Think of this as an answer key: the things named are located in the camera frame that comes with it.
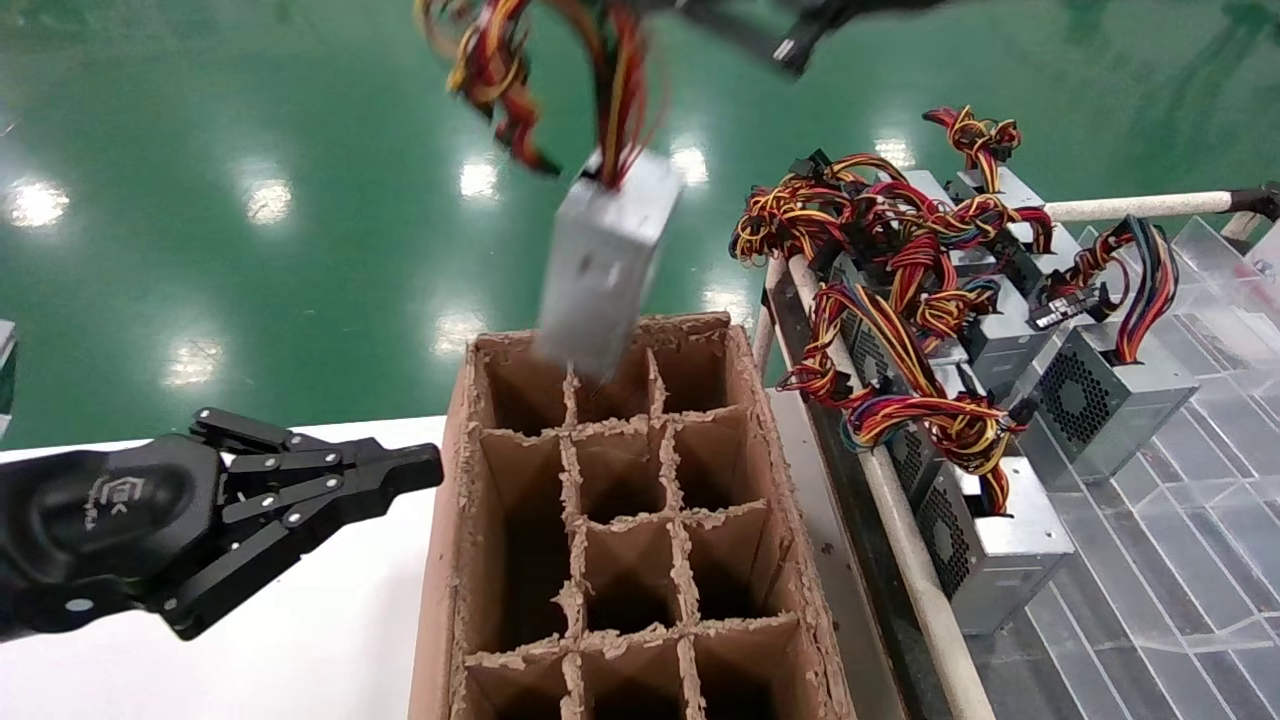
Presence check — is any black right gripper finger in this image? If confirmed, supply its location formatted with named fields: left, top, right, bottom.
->
left=670, top=0, right=951, bottom=76

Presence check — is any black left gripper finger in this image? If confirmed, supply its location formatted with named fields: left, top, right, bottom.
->
left=150, top=470, right=441, bottom=641
left=190, top=407, right=444, bottom=501

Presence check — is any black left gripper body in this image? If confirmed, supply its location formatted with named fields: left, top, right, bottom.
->
left=0, top=435, right=226, bottom=641

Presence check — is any multicolour power supply cable bundle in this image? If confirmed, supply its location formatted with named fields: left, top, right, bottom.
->
left=415, top=0, right=666, bottom=191
left=778, top=282, right=966, bottom=413
left=850, top=185, right=1053, bottom=341
left=922, top=105, right=1023, bottom=196
left=730, top=150, right=906, bottom=266
left=840, top=392, right=1031, bottom=516

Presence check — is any grey metal power supply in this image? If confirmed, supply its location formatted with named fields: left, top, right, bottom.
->
left=885, top=425, right=936, bottom=491
left=960, top=285, right=1061, bottom=391
left=915, top=455, right=1076, bottom=636
left=950, top=168, right=1046, bottom=216
left=535, top=148, right=684, bottom=383
left=880, top=170, right=951, bottom=211
left=1005, top=222, right=1086, bottom=301
left=830, top=255, right=901, bottom=391

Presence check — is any grey metal stand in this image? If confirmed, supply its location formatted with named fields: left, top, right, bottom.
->
left=0, top=320, right=16, bottom=436

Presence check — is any white cart leg tube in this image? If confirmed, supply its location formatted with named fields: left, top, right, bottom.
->
left=750, top=300, right=779, bottom=386

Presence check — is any brown cardboard box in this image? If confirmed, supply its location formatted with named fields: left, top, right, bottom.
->
left=410, top=312, right=856, bottom=720

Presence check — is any black tube joint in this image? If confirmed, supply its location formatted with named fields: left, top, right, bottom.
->
left=1228, top=182, right=1280, bottom=223

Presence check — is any grey power supply with fan grille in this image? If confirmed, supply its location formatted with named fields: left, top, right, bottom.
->
left=1035, top=322, right=1199, bottom=483

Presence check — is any clear acrylic divided tray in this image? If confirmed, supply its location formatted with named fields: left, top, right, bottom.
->
left=1050, top=215, right=1280, bottom=720

